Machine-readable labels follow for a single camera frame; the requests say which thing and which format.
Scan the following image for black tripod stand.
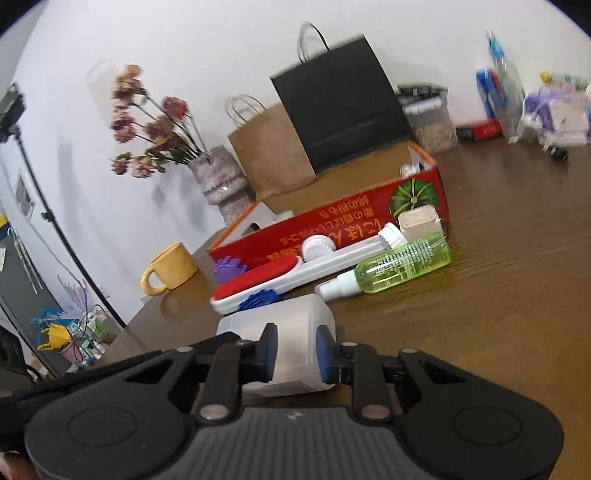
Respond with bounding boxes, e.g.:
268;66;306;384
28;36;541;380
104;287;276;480
0;124;126;329

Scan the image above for red lint brush white handle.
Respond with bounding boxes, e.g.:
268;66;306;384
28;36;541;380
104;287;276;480
210;240;393;315

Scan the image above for speckled purple vase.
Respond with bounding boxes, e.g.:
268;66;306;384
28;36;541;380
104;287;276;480
188;145;256;225

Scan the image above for blue can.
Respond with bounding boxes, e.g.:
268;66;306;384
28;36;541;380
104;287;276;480
475;68;508;121

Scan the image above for clear plastic water bottle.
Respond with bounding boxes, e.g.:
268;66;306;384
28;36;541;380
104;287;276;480
485;30;528;142

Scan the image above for dried pink flowers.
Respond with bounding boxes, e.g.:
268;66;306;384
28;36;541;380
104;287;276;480
109;64;209;179

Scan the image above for purple toy gear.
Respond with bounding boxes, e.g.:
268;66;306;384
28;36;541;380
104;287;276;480
213;256;250;284

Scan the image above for red cardboard box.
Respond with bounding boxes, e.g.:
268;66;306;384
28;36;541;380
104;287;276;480
207;141;451;274

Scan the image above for green spray bottle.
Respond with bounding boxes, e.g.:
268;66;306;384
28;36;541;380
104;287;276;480
314;232;451;302

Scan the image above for black camera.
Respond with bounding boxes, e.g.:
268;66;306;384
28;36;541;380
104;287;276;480
0;82;27;141

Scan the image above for blue toy gear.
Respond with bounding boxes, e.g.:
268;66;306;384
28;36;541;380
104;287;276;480
240;288;282;315

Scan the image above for purple plant decoration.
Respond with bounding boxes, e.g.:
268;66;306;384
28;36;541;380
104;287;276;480
57;274;101;320

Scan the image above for beige wooden block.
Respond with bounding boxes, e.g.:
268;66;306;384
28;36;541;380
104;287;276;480
398;205;445;241

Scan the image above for translucent white plastic jar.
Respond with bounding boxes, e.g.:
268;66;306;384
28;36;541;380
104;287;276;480
216;294;338;398

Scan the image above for purple white package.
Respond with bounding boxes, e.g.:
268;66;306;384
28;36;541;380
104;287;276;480
521;87;591;147

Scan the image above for small red box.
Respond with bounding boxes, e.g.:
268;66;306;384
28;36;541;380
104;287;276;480
455;119;504;142

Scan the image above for yellow mug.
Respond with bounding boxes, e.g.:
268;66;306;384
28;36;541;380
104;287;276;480
140;242;199;296

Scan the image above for black paper bag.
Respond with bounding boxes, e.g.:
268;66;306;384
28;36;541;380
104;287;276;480
270;21;415;175

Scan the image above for blue yellow toy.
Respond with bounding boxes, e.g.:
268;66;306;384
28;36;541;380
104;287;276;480
30;306;71;352

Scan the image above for wall picture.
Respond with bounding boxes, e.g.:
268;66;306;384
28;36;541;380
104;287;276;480
15;172;37;219

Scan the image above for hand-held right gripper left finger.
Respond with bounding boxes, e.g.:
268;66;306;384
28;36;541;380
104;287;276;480
99;323;279;423

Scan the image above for brown paper bag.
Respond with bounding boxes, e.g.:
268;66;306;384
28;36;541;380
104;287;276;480
225;94;318;200

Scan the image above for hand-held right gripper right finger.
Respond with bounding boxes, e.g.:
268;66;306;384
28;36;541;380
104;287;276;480
316;324;481;422

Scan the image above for clear lidded food container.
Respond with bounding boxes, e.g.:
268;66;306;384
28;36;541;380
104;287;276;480
396;83;459;154

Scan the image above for white round cap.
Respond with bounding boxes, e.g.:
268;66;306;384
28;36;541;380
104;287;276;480
302;235;334;262

